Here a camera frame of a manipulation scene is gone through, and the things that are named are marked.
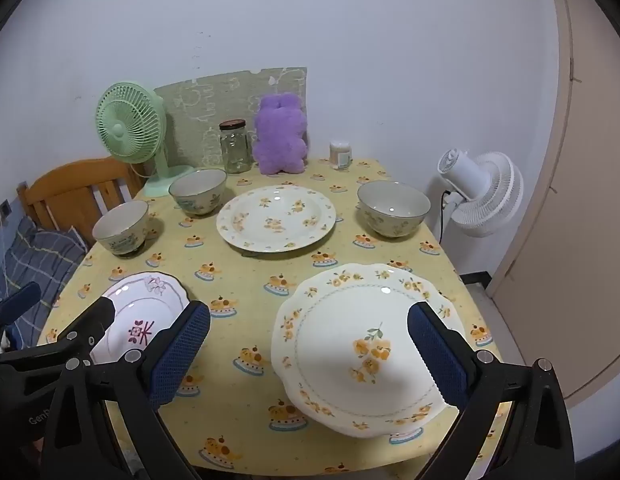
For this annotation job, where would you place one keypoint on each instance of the cream floral bowl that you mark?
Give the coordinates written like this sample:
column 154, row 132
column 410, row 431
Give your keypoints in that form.
column 197, row 192
column 122, row 230
column 394, row 208

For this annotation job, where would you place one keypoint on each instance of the cotton swab container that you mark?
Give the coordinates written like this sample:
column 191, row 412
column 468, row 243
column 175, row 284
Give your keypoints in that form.
column 340, row 157

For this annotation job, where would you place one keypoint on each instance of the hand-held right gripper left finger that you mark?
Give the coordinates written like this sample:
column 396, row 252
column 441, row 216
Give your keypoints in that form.
column 179, row 355

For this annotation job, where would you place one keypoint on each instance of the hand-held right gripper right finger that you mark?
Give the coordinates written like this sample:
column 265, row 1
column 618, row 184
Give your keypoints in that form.
column 440, row 355

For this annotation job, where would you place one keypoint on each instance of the white plate with red pattern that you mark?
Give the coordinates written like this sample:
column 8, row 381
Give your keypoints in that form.
column 139, row 305

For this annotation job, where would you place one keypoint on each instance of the green patterned cloth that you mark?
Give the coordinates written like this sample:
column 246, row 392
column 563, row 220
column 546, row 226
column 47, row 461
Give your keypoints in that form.
column 204, row 105

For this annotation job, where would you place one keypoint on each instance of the glass jar with dark lid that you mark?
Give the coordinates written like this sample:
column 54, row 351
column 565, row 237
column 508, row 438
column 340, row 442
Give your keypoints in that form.
column 235, row 150

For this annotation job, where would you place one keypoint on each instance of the wall socket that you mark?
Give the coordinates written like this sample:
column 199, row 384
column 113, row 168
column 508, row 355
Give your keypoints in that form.
column 3, row 208

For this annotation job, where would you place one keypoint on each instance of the purple plush toy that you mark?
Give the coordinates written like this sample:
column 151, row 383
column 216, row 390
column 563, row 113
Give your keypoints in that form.
column 280, row 135

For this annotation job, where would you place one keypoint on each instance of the scalloped yellow floral plate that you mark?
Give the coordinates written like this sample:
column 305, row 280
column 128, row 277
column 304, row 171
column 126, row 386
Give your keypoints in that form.
column 340, row 340

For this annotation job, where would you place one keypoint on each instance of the blue plaid blanket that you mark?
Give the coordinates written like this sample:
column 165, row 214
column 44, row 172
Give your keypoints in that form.
column 39, row 260

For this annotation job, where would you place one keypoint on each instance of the wooden chair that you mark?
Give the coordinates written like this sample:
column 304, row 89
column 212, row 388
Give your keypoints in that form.
column 74, row 190

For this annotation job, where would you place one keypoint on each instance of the green desk fan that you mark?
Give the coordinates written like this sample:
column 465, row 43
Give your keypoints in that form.
column 132, row 125

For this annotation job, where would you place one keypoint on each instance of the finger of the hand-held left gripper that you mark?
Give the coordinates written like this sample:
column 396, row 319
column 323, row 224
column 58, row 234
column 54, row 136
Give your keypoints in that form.
column 19, row 302
column 97, row 317

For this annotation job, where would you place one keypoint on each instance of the white standing fan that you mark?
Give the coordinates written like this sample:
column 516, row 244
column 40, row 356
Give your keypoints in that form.
column 490, row 195

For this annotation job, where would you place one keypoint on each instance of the round yellow floral plate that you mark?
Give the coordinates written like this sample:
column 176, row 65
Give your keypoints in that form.
column 276, row 217

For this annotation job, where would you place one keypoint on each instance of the yellow printed tablecloth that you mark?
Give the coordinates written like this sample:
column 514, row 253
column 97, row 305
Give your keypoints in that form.
column 239, row 270

